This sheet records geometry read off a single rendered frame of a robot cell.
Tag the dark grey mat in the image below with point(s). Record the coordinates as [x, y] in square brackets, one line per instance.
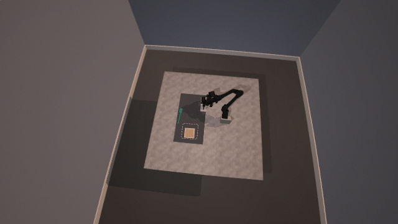
[192, 115]

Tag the tan square tile with black center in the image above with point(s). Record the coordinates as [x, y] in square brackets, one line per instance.
[189, 133]

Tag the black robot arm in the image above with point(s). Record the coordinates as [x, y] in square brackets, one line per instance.
[217, 98]

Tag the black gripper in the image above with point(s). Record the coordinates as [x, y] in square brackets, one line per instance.
[206, 102]

